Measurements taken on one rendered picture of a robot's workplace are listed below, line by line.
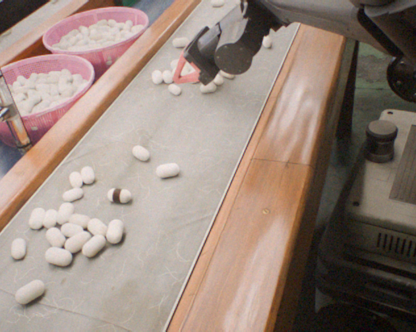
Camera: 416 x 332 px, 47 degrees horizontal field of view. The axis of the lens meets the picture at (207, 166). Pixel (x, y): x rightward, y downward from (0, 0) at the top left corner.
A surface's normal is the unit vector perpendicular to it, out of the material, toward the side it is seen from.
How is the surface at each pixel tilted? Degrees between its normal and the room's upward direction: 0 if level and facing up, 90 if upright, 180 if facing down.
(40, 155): 0
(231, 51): 98
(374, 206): 0
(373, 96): 0
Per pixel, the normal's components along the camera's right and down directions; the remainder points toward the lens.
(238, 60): -0.20, 0.73
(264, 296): -0.11, -0.77
